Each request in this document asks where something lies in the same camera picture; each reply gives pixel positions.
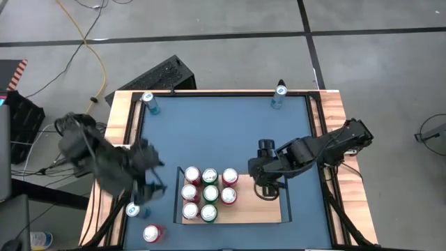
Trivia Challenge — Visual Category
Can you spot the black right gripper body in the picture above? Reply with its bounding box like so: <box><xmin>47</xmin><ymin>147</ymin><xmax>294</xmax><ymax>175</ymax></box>
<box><xmin>247</xmin><ymin>153</ymin><xmax>292</xmax><ymax>188</ymax></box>

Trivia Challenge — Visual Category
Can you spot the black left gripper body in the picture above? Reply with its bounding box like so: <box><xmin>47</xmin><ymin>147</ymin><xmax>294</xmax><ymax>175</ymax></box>
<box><xmin>114</xmin><ymin>146</ymin><xmax>154</xmax><ymax>196</ymax></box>

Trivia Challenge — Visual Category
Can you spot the blue soda can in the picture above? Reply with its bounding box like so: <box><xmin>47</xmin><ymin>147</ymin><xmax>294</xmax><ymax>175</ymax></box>
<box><xmin>125</xmin><ymin>201</ymin><xmax>151</xmax><ymax>220</ymax></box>

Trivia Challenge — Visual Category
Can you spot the red Coca-Cola can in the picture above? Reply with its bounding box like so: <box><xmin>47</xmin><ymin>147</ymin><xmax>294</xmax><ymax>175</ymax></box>
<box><xmin>180</xmin><ymin>183</ymin><xmax>200</xmax><ymax>204</ymax></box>
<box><xmin>184</xmin><ymin>166</ymin><xmax>203</xmax><ymax>187</ymax></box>
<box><xmin>182</xmin><ymin>201</ymin><xmax>201</xmax><ymax>220</ymax></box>

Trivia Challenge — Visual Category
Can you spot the red soda can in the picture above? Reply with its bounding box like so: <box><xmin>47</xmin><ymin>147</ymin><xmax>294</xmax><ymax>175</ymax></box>
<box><xmin>222</xmin><ymin>167</ymin><xmax>240</xmax><ymax>188</ymax></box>
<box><xmin>220</xmin><ymin>187</ymin><xmax>238</xmax><ymax>206</ymax></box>
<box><xmin>142</xmin><ymin>224</ymin><xmax>167</xmax><ymax>244</ymax></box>

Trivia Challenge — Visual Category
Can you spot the light blue slim can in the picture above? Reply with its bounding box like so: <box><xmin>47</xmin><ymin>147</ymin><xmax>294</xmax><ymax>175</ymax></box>
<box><xmin>270</xmin><ymin>84</ymin><xmax>289</xmax><ymax>110</ymax></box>
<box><xmin>141</xmin><ymin>91</ymin><xmax>162</xmax><ymax>116</ymax></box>

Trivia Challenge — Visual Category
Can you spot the green Sprite can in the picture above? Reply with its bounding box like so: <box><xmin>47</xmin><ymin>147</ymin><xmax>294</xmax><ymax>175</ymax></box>
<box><xmin>201</xmin><ymin>167</ymin><xmax>220</xmax><ymax>186</ymax></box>
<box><xmin>202</xmin><ymin>184</ymin><xmax>220</xmax><ymax>205</ymax></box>
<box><xmin>200</xmin><ymin>204</ymin><xmax>219</xmax><ymax>224</ymax></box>

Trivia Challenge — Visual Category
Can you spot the blue table mat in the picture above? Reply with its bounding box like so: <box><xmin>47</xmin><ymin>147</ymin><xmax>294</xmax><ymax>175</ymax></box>
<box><xmin>123</xmin><ymin>93</ymin><xmax>334</xmax><ymax>250</ymax></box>

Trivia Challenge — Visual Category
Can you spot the black perforated computer box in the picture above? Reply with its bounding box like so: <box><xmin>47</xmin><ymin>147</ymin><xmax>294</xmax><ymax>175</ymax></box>
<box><xmin>104</xmin><ymin>54</ymin><xmax>198</xmax><ymax>107</ymax></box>

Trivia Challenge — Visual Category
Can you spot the black floor bar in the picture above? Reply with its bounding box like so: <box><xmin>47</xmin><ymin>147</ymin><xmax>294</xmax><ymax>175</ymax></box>
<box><xmin>10</xmin><ymin>178</ymin><xmax>90</xmax><ymax>211</ymax></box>

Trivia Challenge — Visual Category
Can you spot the white plastic container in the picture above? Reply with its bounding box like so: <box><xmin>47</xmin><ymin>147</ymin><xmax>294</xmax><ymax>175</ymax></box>
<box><xmin>29</xmin><ymin>231</ymin><xmax>54</xmax><ymax>251</ymax></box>

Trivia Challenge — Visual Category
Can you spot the black plastic crate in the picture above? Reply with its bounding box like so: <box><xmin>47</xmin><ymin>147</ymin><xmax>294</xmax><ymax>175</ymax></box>
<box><xmin>6</xmin><ymin>89</ymin><xmax>46</xmax><ymax>165</ymax></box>

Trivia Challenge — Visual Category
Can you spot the grey cabinet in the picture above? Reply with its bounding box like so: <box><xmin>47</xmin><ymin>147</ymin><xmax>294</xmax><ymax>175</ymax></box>
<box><xmin>0</xmin><ymin>104</ymin><xmax>12</xmax><ymax>203</ymax></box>

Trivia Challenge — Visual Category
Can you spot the orange black striped board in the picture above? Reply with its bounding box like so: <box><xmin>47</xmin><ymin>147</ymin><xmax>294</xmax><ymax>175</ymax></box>
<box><xmin>0</xmin><ymin>59</ymin><xmax>29</xmax><ymax>92</ymax></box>

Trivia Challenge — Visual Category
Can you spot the wooden shelf with black frame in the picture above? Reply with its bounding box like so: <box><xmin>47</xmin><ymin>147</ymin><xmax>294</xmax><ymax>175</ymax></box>
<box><xmin>173</xmin><ymin>165</ymin><xmax>295</xmax><ymax>225</ymax></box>

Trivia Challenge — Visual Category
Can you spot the black cable conduit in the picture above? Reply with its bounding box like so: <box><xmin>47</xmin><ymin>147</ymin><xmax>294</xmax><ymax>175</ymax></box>
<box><xmin>82</xmin><ymin>191</ymin><xmax>135</xmax><ymax>249</ymax></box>
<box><xmin>318</xmin><ymin>167</ymin><xmax>372</xmax><ymax>249</ymax></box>

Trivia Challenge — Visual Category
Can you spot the black table border frame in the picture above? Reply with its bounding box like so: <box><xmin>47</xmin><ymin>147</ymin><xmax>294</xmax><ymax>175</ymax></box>
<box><xmin>104</xmin><ymin>89</ymin><xmax>349</xmax><ymax>251</ymax></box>

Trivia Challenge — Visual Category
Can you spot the yellow extension cord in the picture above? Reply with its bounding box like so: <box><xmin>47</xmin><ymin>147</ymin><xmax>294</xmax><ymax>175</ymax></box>
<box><xmin>55</xmin><ymin>0</ymin><xmax>107</xmax><ymax>114</ymax></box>

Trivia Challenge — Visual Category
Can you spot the black floor cable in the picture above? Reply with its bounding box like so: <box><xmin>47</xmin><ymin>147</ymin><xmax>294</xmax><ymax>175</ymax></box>
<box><xmin>24</xmin><ymin>0</ymin><xmax>135</xmax><ymax>99</ymax></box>

